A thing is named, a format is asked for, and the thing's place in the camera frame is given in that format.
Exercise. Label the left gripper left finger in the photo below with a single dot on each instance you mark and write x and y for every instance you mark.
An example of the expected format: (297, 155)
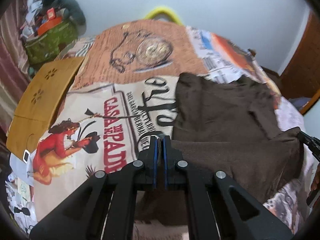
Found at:
(103, 207)

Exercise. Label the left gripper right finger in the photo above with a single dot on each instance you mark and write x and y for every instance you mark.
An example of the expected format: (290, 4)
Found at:
(217, 206)

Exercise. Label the brown garment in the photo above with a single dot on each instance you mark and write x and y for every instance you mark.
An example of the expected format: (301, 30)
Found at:
(232, 127)

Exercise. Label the right hand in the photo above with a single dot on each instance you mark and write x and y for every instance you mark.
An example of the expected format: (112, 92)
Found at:
(315, 181)

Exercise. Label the wooden door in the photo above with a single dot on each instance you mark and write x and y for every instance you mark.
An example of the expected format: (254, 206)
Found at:
(300, 78)

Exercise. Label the printed bedspread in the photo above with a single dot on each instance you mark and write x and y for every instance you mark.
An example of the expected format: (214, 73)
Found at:
(122, 95)

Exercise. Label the striped pink curtain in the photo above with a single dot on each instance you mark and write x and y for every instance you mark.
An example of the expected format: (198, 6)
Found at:
(14, 60)

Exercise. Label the green patterned storage bag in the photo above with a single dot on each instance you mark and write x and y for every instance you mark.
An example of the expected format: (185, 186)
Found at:
(47, 46)

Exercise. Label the orange box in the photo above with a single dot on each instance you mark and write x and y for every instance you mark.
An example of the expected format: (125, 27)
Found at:
(49, 25)

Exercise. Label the yellow hoop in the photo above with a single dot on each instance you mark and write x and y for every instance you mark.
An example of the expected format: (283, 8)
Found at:
(167, 12)

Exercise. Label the wooden bed frame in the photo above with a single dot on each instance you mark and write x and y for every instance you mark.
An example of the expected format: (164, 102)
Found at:
(269, 77)

